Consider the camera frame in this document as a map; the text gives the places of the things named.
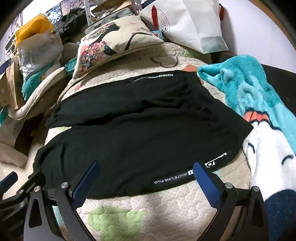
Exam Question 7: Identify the clear plastic bag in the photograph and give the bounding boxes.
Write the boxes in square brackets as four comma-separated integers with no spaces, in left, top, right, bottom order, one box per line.
[18,31,64,80]

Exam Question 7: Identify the yellow bag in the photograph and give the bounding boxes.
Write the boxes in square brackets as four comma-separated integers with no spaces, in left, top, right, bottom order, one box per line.
[14,16,54,47]

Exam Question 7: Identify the lattice print mattress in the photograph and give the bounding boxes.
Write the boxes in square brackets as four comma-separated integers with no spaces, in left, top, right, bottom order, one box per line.
[0,113,26,149]

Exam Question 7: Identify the black pants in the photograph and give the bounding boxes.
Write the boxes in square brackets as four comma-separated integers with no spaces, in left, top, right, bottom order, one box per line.
[32,71,253,200]

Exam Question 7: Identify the teal packet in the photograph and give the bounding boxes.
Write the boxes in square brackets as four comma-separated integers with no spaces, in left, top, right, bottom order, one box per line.
[65,59,78,77]

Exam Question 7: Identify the metal shelf rack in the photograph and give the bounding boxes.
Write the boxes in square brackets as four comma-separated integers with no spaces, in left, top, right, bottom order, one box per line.
[84,0,142,26]

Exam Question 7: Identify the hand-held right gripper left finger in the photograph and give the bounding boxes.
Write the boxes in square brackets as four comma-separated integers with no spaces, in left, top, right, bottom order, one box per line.
[23,160,100,241]

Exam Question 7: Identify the teal fleece blanket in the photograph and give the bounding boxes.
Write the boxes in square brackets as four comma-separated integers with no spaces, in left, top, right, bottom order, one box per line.
[198,54,296,241]

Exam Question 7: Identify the grey bag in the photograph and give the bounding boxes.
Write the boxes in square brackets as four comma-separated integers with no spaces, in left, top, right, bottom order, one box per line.
[92,7,139,26]

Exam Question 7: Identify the teal cloth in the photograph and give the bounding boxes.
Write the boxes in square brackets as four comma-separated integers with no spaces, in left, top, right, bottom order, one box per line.
[22,65,53,100]

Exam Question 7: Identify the beige floor cushion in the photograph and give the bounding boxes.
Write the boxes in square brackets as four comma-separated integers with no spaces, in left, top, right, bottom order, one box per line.
[0,142,28,168]

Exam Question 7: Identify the dark clothes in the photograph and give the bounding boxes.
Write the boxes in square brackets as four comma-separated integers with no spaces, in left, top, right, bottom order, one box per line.
[53,8,89,40]

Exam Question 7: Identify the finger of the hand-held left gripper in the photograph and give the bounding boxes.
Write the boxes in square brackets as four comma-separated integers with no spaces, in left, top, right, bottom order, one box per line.
[14,173,46,198]
[0,171,18,193]

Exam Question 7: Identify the white paper bag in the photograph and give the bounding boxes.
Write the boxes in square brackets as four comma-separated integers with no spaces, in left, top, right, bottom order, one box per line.
[139,0,229,54]

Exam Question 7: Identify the dark furniture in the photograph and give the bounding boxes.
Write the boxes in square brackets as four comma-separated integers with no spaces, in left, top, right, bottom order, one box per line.
[260,62,296,116]

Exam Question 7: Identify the wall picture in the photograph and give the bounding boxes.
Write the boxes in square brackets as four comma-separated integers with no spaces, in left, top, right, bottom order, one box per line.
[44,0,86,19]

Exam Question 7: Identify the cardboard box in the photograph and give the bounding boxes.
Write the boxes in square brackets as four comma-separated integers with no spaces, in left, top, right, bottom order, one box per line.
[0,58,23,109]

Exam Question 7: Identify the floral figure print cushion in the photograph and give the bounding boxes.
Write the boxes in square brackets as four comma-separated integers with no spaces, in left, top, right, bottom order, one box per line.
[72,16,165,79]

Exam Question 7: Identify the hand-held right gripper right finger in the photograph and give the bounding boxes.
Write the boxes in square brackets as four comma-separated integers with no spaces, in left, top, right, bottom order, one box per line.
[193,161,271,241]

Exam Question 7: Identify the beige seat pad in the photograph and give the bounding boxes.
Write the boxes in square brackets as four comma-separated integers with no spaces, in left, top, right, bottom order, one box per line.
[8,67,70,120]

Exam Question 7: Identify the heart print quilted bedspread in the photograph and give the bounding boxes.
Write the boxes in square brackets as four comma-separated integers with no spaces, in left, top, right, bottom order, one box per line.
[44,43,252,241]

